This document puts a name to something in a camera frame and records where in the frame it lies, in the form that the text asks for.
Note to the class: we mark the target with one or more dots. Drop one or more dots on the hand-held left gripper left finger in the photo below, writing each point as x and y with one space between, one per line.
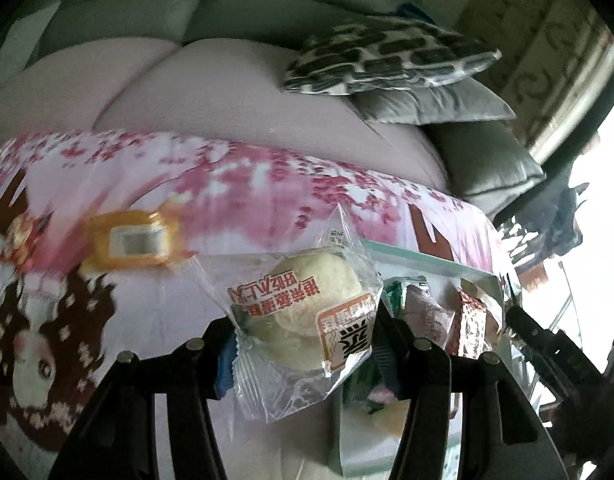
226 362

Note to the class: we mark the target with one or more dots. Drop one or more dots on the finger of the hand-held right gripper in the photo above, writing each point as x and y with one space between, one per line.
532 335

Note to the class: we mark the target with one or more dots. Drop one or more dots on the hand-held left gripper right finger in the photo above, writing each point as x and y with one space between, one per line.
387 360

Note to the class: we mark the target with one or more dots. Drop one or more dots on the green biscuit packet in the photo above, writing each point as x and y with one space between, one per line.
394 295

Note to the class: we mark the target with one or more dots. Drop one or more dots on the mint green box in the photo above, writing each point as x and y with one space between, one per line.
367 440

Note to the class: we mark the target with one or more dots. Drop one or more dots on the clear packet with white buns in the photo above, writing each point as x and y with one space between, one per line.
297 300

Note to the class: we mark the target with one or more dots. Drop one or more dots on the red orange snack packet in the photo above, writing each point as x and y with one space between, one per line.
474 325

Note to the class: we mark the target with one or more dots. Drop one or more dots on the dark red snack packet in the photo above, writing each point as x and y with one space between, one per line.
429 315

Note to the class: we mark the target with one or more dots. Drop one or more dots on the printed cartoon blanket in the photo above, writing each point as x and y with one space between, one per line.
162 310

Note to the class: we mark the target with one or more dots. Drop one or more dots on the dark cloth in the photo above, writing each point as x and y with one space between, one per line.
562 215

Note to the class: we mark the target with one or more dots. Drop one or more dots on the orange cake packet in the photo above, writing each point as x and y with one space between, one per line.
112 240

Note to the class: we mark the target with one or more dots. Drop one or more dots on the grey leather cushion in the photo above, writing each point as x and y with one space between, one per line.
487 165

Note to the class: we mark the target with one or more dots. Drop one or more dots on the red crinkled snack bag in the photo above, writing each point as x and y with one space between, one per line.
24 240

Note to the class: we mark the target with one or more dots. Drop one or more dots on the grey quilted pillow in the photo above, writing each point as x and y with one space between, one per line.
437 105

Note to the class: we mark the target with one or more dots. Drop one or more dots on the pale pink sofa seat cover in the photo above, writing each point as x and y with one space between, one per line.
237 100

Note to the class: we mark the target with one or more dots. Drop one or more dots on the black and white patterned pillow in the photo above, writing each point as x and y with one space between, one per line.
387 55

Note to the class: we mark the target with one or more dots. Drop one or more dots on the blue cloth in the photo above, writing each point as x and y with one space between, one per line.
412 11

